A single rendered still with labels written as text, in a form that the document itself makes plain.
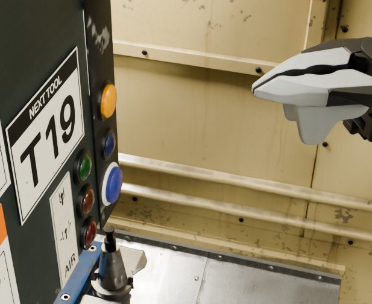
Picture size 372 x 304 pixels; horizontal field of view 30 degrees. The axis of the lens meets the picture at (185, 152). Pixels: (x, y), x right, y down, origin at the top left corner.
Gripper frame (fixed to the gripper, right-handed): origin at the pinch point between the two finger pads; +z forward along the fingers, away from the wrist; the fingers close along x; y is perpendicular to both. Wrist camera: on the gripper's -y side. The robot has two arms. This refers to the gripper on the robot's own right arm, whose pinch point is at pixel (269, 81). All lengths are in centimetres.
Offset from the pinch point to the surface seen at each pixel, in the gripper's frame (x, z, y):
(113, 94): 0.1, 12.3, -0.4
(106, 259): 27, 10, 44
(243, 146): 62, -23, 54
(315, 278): 52, -39, 86
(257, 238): 60, -27, 79
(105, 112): -0.9, 13.0, 0.5
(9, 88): -10.4, 19.4, -8.0
